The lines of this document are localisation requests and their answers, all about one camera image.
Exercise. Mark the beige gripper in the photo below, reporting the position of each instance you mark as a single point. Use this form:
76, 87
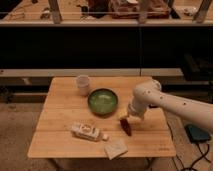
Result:
130, 111

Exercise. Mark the red chili pepper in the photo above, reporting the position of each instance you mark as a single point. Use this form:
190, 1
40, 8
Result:
125, 126

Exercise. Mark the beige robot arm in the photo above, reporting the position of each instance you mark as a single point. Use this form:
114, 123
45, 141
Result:
149, 93

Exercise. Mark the green ceramic bowl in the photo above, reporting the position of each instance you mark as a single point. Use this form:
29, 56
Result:
102, 101

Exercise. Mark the white ceramic cup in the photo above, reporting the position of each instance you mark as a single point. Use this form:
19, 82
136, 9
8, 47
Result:
83, 84

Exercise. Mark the beige sponge block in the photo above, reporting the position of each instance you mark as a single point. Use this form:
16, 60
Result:
115, 148

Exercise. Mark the clear plastic bottle lying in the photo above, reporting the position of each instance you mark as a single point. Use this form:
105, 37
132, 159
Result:
88, 132

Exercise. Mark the black foot pedal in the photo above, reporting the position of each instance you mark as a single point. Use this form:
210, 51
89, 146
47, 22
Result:
196, 135

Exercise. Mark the wooden table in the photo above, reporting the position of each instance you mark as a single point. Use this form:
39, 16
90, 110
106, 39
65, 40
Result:
64, 105

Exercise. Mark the background workbench shelf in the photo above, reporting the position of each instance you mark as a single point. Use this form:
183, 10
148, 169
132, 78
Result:
106, 12

